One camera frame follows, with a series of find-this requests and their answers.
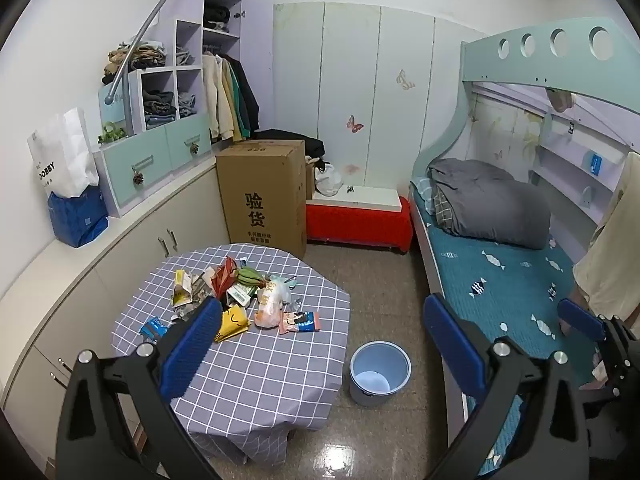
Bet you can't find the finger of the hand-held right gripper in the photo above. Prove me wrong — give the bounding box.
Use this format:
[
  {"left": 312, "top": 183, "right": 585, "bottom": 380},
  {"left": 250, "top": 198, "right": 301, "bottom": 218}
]
[{"left": 558, "top": 298, "right": 640, "bottom": 381}]

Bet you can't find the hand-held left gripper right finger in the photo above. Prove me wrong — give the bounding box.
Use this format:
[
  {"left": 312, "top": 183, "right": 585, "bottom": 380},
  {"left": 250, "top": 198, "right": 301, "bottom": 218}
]
[{"left": 422, "top": 292, "right": 591, "bottom": 480}]

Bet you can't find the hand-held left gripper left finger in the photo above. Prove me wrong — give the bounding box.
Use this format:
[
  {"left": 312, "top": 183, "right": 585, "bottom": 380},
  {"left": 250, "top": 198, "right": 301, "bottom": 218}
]
[{"left": 55, "top": 296, "right": 224, "bottom": 480}]

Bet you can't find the small blue packet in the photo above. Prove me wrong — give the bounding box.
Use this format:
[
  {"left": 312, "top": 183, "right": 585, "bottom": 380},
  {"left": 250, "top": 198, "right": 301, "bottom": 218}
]
[{"left": 140, "top": 317, "right": 169, "bottom": 340}]

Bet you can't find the yellow packet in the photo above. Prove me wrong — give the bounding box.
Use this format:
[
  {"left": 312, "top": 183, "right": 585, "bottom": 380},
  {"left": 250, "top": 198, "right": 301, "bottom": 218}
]
[{"left": 214, "top": 305, "right": 251, "bottom": 344}]

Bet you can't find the blue plastic bin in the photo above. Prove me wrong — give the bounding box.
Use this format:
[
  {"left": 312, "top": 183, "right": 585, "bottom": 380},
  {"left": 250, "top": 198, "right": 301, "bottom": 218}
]
[{"left": 349, "top": 341, "right": 412, "bottom": 407}]

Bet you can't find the crushed yellow white carton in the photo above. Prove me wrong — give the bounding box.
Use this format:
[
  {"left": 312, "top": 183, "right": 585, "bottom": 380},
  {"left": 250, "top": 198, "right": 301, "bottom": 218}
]
[{"left": 171, "top": 269, "right": 202, "bottom": 309}]

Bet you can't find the green white box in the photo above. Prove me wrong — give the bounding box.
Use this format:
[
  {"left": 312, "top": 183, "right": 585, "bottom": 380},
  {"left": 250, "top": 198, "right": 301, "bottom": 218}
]
[{"left": 227, "top": 285, "right": 256, "bottom": 307}]

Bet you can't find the red snack packet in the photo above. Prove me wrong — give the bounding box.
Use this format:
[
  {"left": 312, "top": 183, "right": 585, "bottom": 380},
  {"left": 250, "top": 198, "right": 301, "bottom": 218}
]
[{"left": 212, "top": 257, "right": 242, "bottom": 302}]

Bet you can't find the teal fish print sheet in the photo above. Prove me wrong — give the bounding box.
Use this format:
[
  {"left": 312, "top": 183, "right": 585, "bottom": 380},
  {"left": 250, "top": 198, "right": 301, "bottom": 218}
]
[{"left": 414, "top": 179, "right": 597, "bottom": 477}]

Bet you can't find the cream hanging cloth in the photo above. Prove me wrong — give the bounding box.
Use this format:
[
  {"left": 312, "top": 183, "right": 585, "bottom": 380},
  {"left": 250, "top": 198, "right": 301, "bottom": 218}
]
[{"left": 572, "top": 152, "right": 640, "bottom": 312}]

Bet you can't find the clear bag with orange food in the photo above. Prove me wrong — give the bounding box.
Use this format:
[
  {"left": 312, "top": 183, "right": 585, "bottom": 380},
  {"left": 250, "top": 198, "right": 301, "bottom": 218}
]
[{"left": 254, "top": 278, "right": 292, "bottom": 330}]

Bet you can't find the green banana bunch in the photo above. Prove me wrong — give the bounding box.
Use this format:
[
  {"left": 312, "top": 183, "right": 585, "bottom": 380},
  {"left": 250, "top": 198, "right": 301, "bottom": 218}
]
[{"left": 237, "top": 267, "right": 269, "bottom": 289}]

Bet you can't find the cream low cabinet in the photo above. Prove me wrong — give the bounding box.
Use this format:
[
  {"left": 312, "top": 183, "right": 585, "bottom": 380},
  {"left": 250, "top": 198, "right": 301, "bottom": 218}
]
[{"left": 0, "top": 152, "right": 232, "bottom": 413}]

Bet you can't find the plaid pillow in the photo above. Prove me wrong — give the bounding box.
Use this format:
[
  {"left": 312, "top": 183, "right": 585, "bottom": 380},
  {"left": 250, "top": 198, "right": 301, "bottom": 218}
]
[{"left": 430, "top": 185, "right": 453, "bottom": 223}]

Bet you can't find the grey duvet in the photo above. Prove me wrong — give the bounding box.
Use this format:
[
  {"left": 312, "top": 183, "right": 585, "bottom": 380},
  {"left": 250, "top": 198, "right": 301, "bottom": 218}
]
[{"left": 427, "top": 157, "right": 552, "bottom": 251}]

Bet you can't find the red covered low bench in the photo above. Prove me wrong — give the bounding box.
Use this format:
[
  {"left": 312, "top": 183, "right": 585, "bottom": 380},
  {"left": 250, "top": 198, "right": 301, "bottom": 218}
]
[{"left": 305, "top": 185, "right": 414, "bottom": 254}]

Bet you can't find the large cardboard box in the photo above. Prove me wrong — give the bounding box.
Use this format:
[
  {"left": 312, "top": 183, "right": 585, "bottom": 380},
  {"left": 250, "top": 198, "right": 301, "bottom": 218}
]
[{"left": 216, "top": 139, "right": 308, "bottom": 260}]

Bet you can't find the blue shopping bag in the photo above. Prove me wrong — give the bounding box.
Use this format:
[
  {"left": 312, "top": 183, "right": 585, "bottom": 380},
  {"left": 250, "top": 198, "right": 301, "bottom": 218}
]
[{"left": 47, "top": 184, "right": 110, "bottom": 250}]

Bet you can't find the lilac staircase cabinet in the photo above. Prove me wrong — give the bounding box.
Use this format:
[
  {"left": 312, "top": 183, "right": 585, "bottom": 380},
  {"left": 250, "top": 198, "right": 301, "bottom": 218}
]
[{"left": 97, "top": 0, "right": 274, "bottom": 219}]

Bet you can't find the small cardboard box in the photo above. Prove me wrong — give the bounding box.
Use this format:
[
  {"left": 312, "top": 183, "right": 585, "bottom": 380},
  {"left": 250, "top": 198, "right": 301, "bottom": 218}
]
[{"left": 304, "top": 157, "right": 327, "bottom": 202}]

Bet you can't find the white plastic bag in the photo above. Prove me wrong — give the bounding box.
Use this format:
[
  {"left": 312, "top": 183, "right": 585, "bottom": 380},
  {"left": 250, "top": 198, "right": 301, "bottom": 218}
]
[{"left": 313, "top": 162, "right": 345, "bottom": 196}]

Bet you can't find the white paper bag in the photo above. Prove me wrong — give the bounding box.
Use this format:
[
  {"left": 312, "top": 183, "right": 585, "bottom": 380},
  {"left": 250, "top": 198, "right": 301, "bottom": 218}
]
[{"left": 27, "top": 107, "right": 101, "bottom": 200}]

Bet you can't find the black clothing pile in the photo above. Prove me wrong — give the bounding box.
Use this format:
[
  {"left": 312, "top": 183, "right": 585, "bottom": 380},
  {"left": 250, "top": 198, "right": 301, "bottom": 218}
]
[{"left": 251, "top": 129, "right": 326, "bottom": 162}]

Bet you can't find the row of hanging clothes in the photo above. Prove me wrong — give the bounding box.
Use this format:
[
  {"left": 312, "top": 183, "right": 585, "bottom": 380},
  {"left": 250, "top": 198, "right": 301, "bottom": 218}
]
[{"left": 201, "top": 52, "right": 261, "bottom": 142}]

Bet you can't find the teal bunk bed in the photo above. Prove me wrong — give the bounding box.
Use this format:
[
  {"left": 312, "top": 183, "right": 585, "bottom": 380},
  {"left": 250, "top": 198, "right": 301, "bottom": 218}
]
[{"left": 408, "top": 16, "right": 640, "bottom": 479}]

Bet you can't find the pile of beige clothes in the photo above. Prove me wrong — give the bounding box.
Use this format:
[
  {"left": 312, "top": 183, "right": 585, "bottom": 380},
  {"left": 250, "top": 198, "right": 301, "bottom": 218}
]
[{"left": 102, "top": 42, "right": 169, "bottom": 86}]

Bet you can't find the metal handrail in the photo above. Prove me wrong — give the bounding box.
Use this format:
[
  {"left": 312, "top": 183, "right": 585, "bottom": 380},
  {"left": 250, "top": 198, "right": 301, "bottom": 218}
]
[{"left": 102, "top": 0, "right": 250, "bottom": 133}]

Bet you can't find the black folded clothing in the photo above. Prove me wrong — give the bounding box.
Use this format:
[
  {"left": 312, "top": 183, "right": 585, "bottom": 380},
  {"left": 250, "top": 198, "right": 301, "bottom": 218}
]
[{"left": 202, "top": 4, "right": 234, "bottom": 31}]

